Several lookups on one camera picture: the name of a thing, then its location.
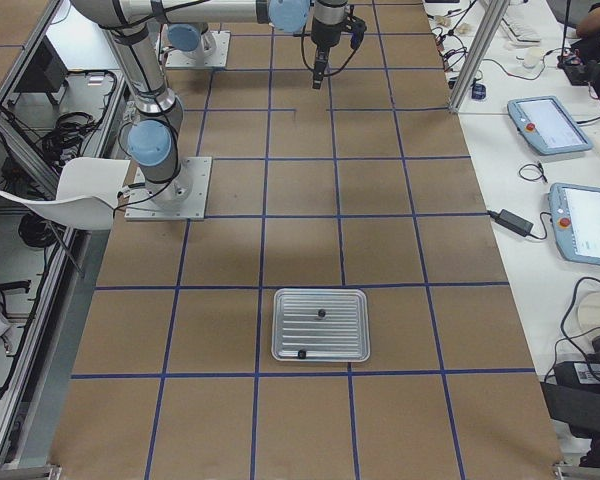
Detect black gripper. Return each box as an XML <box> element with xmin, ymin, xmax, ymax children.
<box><xmin>311</xmin><ymin>17</ymin><xmax>366</xmax><ymax>89</ymax></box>

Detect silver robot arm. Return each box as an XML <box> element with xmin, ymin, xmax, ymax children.
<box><xmin>151</xmin><ymin>1</ymin><xmax>367</xmax><ymax>90</ymax></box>
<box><xmin>72</xmin><ymin>1</ymin><xmax>191</xmax><ymax>211</ymax></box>

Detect ribbed metal tray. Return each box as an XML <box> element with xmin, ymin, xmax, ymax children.
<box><xmin>271</xmin><ymin>288</ymin><xmax>371</xmax><ymax>363</ymax></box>

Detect upper blue teach pendant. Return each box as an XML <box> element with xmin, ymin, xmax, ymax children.
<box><xmin>507</xmin><ymin>96</ymin><xmax>593</xmax><ymax>155</ymax></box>

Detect blue teach pendant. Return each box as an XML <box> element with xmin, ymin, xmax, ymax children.
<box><xmin>548</xmin><ymin>183</ymin><xmax>600</xmax><ymax>265</ymax></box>
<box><xmin>507</xmin><ymin>96</ymin><xmax>593</xmax><ymax>155</ymax></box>

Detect black power adapter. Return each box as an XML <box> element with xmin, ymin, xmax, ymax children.
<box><xmin>488</xmin><ymin>209</ymin><xmax>533</xmax><ymax>237</ymax></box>

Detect white plastic chair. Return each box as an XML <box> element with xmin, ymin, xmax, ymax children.
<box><xmin>0</xmin><ymin>156</ymin><xmax>132</xmax><ymax>279</ymax></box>

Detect lower blue teach pendant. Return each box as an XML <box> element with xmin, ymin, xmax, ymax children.
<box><xmin>548</xmin><ymin>183</ymin><xmax>600</xmax><ymax>265</ymax></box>

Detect black power brick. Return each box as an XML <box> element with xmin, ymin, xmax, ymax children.
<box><xmin>554</xmin><ymin>361</ymin><xmax>600</xmax><ymax>388</ymax></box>

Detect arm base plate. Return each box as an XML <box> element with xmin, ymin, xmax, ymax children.
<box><xmin>124</xmin><ymin>157</ymin><xmax>212</xmax><ymax>221</ymax></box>
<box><xmin>164</xmin><ymin>24</ymin><xmax>231</xmax><ymax>70</ymax></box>

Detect aluminium frame post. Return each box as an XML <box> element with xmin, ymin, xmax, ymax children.
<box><xmin>448</xmin><ymin>0</ymin><xmax>508</xmax><ymax>114</ymax></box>

